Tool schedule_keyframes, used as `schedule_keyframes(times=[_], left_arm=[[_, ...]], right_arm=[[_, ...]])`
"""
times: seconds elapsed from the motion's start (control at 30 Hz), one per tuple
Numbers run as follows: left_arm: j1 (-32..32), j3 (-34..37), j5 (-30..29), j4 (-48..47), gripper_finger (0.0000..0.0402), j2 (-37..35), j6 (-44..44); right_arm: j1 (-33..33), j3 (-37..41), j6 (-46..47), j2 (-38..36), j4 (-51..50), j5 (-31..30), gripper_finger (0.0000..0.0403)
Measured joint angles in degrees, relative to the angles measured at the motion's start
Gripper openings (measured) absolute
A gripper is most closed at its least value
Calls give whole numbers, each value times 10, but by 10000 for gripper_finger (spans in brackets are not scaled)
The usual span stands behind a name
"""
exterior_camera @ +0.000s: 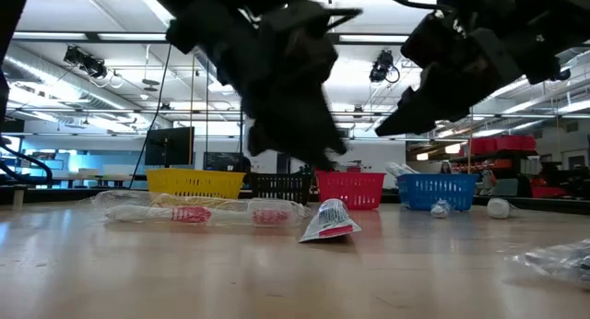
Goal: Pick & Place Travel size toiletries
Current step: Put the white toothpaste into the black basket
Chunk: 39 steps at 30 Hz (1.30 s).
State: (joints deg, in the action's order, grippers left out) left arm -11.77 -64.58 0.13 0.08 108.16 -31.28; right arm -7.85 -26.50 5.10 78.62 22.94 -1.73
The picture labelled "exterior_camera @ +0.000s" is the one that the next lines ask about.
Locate blue plastic basket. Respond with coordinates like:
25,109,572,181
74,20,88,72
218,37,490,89
395,172,478,212

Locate red plastic basket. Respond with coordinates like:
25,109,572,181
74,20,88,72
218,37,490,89
315,170,387,211

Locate red storage bins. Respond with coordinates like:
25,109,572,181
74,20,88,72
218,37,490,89
469,134,538,157

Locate small black monitor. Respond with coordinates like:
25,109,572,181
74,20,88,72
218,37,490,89
203,151,253,173

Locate black plastic basket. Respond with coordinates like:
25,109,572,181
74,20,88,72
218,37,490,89
248,171,313,206

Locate black ceiling camera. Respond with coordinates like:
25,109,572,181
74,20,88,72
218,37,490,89
368,49,400,84
63,45,110,79

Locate clear plastic bag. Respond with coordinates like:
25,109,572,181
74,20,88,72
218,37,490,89
513,238,590,290

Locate red white toothbrush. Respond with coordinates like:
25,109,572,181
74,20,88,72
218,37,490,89
77,189,313,228

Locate large black monitor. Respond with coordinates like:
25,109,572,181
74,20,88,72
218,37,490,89
144,126,195,167

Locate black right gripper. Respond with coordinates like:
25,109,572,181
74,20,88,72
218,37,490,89
375,5,525,136

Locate small white wrapper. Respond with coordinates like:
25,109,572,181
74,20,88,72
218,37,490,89
430,198,453,219

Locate blue white toothbrush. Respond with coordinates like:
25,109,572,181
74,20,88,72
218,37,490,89
384,160,420,178

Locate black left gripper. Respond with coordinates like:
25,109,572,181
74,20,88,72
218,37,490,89
165,0,348,171

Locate yellow plastic basket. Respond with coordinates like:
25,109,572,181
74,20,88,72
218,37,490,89
146,167,247,200

